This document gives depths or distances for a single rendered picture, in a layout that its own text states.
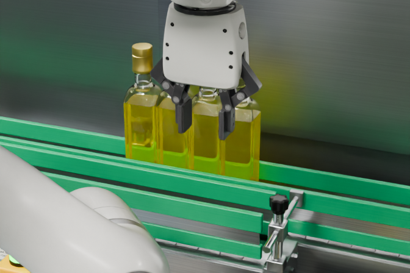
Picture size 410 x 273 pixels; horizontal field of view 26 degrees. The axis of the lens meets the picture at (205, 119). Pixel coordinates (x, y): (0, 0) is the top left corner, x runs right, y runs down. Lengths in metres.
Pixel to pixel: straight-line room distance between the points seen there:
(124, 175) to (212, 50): 0.50
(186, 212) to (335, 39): 0.38
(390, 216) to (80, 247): 0.56
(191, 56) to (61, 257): 0.28
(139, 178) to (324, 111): 0.34
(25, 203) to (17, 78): 0.81
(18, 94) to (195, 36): 0.82
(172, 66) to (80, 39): 0.64
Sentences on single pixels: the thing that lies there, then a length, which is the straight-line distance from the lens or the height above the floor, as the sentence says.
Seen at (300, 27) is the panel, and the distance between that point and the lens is 1.50.
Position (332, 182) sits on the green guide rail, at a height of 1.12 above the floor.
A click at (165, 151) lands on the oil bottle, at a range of 1.51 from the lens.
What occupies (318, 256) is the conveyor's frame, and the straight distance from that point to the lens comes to 1.46.
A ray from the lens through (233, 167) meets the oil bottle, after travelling 1.47.
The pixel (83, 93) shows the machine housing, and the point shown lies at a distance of 1.75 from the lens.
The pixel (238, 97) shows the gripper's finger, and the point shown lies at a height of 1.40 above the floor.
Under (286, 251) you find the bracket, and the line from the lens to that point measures 1.43.
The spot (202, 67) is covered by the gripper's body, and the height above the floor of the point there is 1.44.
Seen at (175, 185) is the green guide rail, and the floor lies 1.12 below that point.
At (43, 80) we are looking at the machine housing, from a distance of 1.79.
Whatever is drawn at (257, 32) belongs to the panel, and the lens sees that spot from 1.53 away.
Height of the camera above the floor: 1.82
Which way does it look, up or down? 24 degrees down
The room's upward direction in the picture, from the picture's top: straight up
